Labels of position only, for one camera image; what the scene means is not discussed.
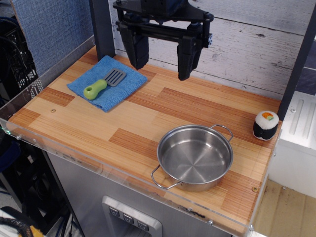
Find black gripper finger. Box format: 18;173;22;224
119;22;149;69
177;36;202;80

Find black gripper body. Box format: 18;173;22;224
113;0;214;47

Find green handled grey spatula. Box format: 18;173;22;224
83;68;126;100

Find stainless steel pot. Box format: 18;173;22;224
157;124;234;192

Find plush sushi roll toy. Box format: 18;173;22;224
253;111;279;141

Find blue folded cloth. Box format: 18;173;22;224
67;56;147;112

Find white ribbed appliance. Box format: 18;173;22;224
268;92;316;198

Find clear acrylic table guard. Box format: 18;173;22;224
1;48;280;237

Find silver dispenser button panel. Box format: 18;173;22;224
102;196;163;237

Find black equipment rack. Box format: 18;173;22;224
0;16;80;237

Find dark grey left post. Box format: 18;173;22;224
89;0;116;61

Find dark grey post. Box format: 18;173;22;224
89;0;116;61
277;6;316;121

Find dark grey right post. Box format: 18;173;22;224
277;6;316;121

